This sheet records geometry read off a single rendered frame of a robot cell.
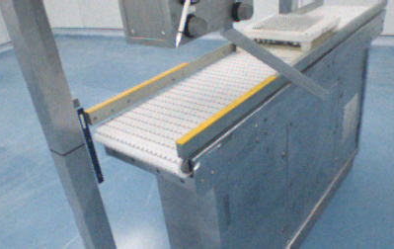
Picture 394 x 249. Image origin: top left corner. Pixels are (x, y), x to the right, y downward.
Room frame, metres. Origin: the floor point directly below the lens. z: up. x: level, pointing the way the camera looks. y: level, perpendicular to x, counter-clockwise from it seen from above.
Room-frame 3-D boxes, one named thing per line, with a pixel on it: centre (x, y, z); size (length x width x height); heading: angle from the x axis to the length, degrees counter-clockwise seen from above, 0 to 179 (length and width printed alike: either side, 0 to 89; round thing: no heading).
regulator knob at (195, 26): (0.51, -0.02, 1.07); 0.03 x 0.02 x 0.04; 137
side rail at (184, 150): (1.01, -0.42, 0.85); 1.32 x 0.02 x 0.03; 137
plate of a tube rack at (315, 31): (1.12, -0.34, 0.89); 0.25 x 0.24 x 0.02; 47
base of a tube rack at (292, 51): (1.12, -0.34, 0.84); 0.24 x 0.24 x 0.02; 47
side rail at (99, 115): (1.19, -0.22, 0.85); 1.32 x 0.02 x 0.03; 137
